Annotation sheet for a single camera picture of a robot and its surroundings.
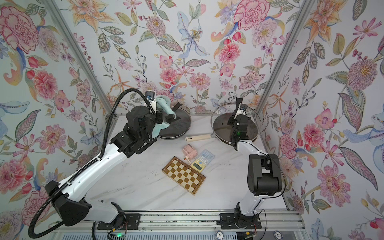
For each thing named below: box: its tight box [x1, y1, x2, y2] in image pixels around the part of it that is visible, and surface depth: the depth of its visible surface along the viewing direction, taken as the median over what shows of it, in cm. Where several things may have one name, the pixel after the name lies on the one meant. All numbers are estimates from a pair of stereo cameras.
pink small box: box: [182, 143, 198, 160], surface depth 97 cm
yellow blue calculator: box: [190, 149, 216, 173], surface depth 97 cm
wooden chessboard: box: [162, 156, 206, 196], surface depth 88 cm
